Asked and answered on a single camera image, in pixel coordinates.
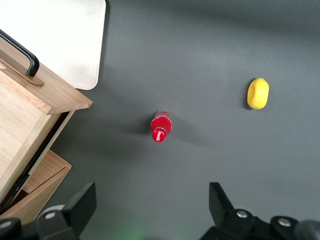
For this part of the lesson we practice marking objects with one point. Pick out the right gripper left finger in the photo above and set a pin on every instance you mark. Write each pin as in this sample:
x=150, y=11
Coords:
x=75, y=215

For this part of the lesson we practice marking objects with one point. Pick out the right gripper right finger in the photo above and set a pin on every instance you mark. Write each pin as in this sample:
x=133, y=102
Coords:
x=225, y=220

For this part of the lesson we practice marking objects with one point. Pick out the wooden drawer with slide rails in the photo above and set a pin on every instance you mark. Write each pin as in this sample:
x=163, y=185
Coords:
x=20, y=120

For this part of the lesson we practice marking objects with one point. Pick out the wooden drawer cabinet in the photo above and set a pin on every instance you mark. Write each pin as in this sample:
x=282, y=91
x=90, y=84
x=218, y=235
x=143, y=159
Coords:
x=30, y=207

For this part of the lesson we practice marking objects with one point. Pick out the red cola bottle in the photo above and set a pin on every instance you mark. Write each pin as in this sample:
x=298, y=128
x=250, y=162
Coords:
x=161, y=126

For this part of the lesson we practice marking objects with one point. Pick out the yellow lemon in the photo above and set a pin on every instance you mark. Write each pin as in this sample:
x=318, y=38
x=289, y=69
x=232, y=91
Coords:
x=258, y=93

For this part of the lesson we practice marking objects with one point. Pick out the beige plastic tray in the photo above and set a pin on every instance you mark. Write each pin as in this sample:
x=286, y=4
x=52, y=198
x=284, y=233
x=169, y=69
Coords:
x=62, y=30

